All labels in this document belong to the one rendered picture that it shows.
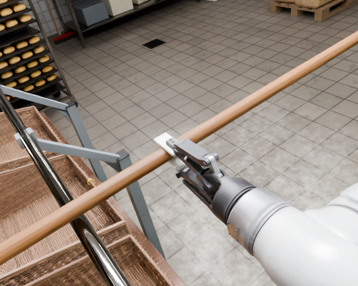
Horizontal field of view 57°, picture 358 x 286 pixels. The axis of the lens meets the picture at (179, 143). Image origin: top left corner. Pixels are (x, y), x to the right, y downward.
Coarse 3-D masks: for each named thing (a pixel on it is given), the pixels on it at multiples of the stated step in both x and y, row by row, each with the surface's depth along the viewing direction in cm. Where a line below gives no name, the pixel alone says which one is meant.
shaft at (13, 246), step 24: (336, 48) 83; (288, 72) 78; (264, 96) 73; (216, 120) 68; (144, 168) 61; (96, 192) 57; (48, 216) 54; (72, 216) 55; (24, 240) 52; (0, 264) 51
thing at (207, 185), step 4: (176, 152) 59; (180, 152) 59; (180, 156) 58; (184, 156) 58; (184, 160) 58; (188, 160) 57; (192, 160) 57; (188, 164) 57; (192, 164) 57; (196, 164) 56; (192, 168) 56; (196, 168) 56; (200, 168) 56; (208, 168) 56; (196, 172) 55; (200, 172) 55; (204, 172) 56; (196, 176) 56; (200, 176) 54; (200, 180) 55; (204, 180) 54; (204, 184) 54; (208, 184) 53; (208, 188) 53; (212, 188) 53
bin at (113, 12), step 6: (102, 0) 489; (108, 0) 474; (114, 0) 476; (120, 0) 482; (126, 0) 487; (108, 6) 484; (114, 6) 480; (120, 6) 486; (126, 6) 491; (132, 6) 497; (108, 12) 494; (114, 12) 484; (120, 12) 490
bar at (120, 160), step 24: (0, 96) 104; (24, 96) 127; (72, 120) 142; (24, 144) 80; (48, 144) 89; (48, 168) 71; (96, 168) 160; (120, 168) 107; (144, 216) 123; (96, 240) 54; (96, 264) 50
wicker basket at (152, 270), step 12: (120, 240) 106; (132, 240) 106; (120, 252) 108; (132, 252) 112; (144, 252) 102; (72, 264) 97; (84, 264) 101; (120, 264) 111; (132, 264) 115; (144, 264) 112; (156, 264) 98; (48, 276) 94; (60, 276) 97; (72, 276) 99; (84, 276) 103; (96, 276) 106; (132, 276) 112; (144, 276) 111; (156, 276) 106; (168, 276) 95
